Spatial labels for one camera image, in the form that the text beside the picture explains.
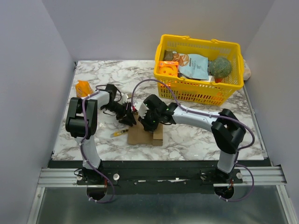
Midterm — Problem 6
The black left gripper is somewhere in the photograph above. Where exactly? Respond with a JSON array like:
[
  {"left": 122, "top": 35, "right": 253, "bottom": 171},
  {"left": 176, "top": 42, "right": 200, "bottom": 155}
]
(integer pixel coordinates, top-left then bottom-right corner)
[{"left": 101, "top": 101, "right": 137, "bottom": 126}]

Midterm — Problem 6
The brown cardboard express box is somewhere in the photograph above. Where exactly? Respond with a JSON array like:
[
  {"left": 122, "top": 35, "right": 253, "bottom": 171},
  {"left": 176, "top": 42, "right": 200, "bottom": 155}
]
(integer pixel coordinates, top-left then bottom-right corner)
[{"left": 127, "top": 121, "right": 164, "bottom": 146}]

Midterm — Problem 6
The yellow utility knife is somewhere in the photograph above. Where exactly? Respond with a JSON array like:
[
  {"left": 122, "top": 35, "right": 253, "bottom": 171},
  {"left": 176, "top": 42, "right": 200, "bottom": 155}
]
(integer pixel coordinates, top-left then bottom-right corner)
[{"left": 110, "top": 129, "right": 128, "bottom": 138}]

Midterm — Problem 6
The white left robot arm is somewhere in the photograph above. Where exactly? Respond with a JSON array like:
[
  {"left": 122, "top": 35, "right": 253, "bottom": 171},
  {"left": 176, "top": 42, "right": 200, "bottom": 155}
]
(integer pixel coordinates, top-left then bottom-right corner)
[{"left": 65, "top": 84, "right": 136, "bottom": 184}]

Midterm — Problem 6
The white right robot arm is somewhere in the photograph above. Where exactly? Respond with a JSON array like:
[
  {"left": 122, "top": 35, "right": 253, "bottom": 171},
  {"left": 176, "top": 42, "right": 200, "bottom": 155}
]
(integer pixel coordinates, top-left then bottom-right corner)
[{"left": 134, "top": 94, "right": 246, "bottom": 183}]

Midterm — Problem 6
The orange snack box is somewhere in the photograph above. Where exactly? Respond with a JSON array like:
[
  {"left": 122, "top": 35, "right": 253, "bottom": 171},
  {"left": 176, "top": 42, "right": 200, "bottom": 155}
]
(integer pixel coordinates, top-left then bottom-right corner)
[{"left": 158, "top": 61, "right": 178, "bottom": 77}]

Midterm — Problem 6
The orange snack bag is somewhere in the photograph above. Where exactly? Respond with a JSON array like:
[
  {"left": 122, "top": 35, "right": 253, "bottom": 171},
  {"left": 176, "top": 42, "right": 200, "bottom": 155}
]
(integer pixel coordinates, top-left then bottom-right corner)
[{"left": 75, "top": 80, "right": 93, "bottom": 98}]

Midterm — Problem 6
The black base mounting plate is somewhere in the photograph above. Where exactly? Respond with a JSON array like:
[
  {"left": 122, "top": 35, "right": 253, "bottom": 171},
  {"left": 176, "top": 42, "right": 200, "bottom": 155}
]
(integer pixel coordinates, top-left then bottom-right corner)
[{"left": 48, "top": 161, "right": 272, "bottom": 198}]

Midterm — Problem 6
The yellow plastic shopping basket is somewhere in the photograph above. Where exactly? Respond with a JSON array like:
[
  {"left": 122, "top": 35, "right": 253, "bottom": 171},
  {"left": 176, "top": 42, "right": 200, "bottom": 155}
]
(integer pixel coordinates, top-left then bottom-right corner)
[{"left": 154, "top": 34, "right": 244, "bottom": 106}]

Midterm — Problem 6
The dark brown packet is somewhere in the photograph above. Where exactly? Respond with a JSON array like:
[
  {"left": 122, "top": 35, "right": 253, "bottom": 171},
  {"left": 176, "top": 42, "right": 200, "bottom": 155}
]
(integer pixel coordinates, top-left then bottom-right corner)
[{"left": 163, "top": 50, "right": 173, "bottom": 61}]

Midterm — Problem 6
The light blue snack pouch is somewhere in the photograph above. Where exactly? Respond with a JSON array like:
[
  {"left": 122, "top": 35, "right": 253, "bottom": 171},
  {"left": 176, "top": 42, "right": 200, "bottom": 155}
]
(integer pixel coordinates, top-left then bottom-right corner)
[{"left": 178, "top": 54, "right": 209, "bottom": 80}]

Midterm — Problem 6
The green round melon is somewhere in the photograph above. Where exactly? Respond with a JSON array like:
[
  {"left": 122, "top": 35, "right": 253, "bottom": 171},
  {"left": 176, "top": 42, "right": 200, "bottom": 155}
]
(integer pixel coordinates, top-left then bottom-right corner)
[{"left": 208, "top": 57, "right": 232, "bottom": 78}]

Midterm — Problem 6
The white bag behind basket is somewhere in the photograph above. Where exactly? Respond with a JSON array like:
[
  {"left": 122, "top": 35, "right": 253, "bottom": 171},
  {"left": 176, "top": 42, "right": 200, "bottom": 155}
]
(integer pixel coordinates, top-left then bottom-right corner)
[{"left": 243, "top": 59, "right": 251, "bottom": 81}]

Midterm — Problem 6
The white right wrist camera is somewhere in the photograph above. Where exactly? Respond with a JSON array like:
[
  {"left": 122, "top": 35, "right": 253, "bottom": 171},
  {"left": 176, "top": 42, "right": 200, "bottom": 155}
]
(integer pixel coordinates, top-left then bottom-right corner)
[{"left": 134, "top": 102, "right": 149, "bottom": 119}]

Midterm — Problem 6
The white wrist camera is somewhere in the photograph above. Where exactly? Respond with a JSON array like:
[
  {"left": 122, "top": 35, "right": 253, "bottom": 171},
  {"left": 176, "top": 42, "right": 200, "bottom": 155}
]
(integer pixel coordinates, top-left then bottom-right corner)
[
  {"left": 134, "top": 102, "right": 149, "bottom": 119},
  {"left": 120, "top": 93, "right": 132, "bottom": 104}
]

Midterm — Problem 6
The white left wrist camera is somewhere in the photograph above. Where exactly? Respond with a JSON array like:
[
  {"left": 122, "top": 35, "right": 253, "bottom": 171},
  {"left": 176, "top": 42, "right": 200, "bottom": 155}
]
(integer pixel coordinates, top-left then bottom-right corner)
[{"left": 120, "top": 93, "right": 132, "bottom": 104}]

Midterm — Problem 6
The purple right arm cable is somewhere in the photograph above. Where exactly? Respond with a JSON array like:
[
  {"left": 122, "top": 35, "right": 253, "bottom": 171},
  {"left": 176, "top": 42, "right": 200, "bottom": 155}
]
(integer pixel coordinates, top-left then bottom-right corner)
[{"left": 131, "top": 78, "right": 256, "bottom": 203}]

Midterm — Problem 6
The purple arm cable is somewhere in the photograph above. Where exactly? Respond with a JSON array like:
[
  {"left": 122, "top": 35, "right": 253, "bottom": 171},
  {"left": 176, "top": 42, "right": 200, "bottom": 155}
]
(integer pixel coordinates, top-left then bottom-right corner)
[
  {"left": 131, "top": 78, "right": 256, "bottom": 203},
  {"left": 80, "top": 84, "right": 116, "bottom": 204}
]

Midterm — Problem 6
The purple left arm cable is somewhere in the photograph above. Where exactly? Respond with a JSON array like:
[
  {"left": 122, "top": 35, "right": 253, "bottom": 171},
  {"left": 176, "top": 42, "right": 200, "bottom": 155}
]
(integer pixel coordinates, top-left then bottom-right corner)
[{"left": 80, "top": 84, "right": 116, "bottom": 204}]

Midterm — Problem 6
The aluminium extrusion rail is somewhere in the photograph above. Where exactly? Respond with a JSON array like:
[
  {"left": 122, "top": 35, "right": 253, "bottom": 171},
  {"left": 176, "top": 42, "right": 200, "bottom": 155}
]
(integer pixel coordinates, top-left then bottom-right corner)
[{"left": 37, "top": 167, "right": 287, "bottom": 188}]

